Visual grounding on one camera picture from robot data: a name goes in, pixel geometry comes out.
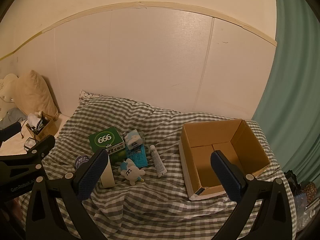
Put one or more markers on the white blue small box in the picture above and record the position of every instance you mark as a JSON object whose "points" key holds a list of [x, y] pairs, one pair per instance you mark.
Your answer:
{"points": [[132, 137]]}

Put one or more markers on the beige pillow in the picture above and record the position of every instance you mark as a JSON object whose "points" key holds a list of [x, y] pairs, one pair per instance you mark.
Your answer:
{"points": [[32, 92]]}

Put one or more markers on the patterned pillow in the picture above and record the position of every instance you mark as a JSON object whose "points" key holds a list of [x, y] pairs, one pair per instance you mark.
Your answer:
{"points": [[85, 95]]}

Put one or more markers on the small cardboard box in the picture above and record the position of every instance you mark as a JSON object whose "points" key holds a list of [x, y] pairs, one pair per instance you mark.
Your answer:
{"points": [[48, 128]]}

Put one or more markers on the white carton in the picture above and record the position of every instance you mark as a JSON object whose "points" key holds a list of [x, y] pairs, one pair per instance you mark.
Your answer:
{"points": [[108, 177]]}

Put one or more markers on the white plush toy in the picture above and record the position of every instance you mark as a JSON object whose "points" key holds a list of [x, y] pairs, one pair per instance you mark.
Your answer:
{"points": [[130, 173]]}

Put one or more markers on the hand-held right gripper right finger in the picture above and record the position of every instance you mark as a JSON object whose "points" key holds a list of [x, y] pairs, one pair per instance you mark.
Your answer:
{"points": [[228, 177]]}

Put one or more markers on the white cushion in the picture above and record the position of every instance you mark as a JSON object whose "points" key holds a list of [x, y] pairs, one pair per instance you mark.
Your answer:
{"points": [[6, 92]]}

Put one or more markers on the grey cloth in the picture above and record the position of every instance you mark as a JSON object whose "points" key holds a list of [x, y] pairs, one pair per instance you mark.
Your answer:
{"points": [[13, 116]]}

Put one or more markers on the white charger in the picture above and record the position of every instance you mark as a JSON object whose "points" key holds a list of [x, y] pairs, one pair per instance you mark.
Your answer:
{"points": [[29, 143]]}

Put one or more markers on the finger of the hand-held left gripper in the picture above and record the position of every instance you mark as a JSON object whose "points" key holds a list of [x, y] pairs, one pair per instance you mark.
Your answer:
{"points": [[10, 131], [43, 146]]}

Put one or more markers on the white cloth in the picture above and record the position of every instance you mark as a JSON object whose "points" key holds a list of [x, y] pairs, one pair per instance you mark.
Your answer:
{"points": [[33, 118]]}

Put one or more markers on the dark blue jar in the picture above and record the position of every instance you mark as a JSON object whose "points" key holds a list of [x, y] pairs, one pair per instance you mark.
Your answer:
{"points": [[81, 162]]}

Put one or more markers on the patterned plastic bag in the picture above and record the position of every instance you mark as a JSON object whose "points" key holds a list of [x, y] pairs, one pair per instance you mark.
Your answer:
{"points": [[308, 192]]}

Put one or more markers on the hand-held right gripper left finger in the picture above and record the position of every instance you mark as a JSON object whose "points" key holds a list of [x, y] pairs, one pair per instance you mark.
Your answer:
{"points": [[92, 173]]}

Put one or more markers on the green medicine box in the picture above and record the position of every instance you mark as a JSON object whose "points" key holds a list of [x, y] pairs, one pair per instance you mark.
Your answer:
{"points": [[105, 137]]}

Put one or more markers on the large cardboard box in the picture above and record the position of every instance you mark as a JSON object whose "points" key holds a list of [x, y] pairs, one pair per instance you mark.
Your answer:
{"points": [[207, 132]]}

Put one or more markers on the grey checked blanket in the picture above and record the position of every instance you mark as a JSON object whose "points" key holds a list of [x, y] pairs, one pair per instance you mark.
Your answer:
{"points": [[162, 205]]}

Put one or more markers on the teal flat package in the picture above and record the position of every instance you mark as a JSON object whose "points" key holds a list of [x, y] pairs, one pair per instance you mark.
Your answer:
{"points": [[137, 158]]}

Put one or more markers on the white tube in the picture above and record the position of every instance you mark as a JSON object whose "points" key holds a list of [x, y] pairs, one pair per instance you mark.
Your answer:
{"points": [[158, 161]]}

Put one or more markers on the green curtain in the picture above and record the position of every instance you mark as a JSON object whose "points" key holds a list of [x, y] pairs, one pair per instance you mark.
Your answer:
{"points": [[295, 80]]}

